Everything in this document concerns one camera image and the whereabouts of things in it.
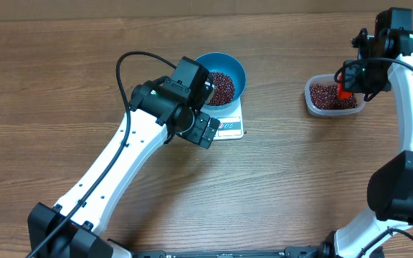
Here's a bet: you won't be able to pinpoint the red beans in bowl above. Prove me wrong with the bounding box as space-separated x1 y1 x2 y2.
208 72 235 106

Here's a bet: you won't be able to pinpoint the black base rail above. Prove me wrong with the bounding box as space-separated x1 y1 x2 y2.
133 245 338 258

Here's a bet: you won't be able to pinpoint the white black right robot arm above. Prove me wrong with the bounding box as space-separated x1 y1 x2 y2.
317 7 413 257

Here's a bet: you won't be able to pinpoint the clear container of red beans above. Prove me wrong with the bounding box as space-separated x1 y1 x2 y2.
304 74 366 118

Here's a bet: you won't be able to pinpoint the teal plastic bowl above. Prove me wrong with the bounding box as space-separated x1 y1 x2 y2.
195 52 247 101

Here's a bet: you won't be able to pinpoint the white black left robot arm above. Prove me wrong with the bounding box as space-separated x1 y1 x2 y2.
28 57 219 257

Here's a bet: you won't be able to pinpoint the red measuring scoop blue handle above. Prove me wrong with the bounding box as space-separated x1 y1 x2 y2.
337 73 353 100

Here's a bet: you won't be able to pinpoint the white digital kitchen scale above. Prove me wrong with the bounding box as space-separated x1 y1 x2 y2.
201 98 245 140

